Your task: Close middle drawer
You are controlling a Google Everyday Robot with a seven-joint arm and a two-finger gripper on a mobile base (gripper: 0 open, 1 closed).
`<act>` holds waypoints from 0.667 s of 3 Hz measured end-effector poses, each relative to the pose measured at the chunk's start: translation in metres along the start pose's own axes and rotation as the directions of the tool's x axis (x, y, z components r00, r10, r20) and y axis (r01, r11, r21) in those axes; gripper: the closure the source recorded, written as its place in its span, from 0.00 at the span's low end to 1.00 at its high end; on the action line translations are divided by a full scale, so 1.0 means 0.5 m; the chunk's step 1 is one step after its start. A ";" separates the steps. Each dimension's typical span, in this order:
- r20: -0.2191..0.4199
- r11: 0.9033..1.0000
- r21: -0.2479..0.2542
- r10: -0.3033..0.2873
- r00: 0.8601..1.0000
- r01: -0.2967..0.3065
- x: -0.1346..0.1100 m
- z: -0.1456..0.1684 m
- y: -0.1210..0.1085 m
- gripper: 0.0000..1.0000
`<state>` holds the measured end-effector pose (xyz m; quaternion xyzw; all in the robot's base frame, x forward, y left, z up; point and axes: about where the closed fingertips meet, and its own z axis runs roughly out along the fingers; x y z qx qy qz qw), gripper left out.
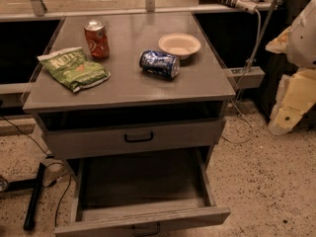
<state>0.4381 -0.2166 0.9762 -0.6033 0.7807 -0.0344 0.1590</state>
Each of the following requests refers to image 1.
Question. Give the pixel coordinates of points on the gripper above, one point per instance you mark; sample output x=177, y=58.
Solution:
x=303, y=39

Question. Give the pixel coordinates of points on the grey drawer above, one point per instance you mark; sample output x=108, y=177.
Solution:
x=133, y=138
x=142, y=195

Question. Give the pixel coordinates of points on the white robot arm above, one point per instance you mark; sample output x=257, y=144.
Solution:
x=305, y=23

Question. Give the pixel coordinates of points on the grey drawer cabinet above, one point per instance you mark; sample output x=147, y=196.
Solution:
x=130, y=96

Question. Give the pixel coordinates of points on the white paper bowl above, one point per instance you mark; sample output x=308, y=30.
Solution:
x=181, y=45

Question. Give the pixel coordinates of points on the blue soda can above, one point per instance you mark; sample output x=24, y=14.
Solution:
x=160, y=63

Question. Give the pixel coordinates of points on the red soda can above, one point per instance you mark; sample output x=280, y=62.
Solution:
x=96, y=38

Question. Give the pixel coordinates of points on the green chip bag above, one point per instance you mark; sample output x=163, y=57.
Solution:
x=71, y=68

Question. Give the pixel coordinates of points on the grey side bracket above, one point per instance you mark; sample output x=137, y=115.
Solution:
x=240, y=78

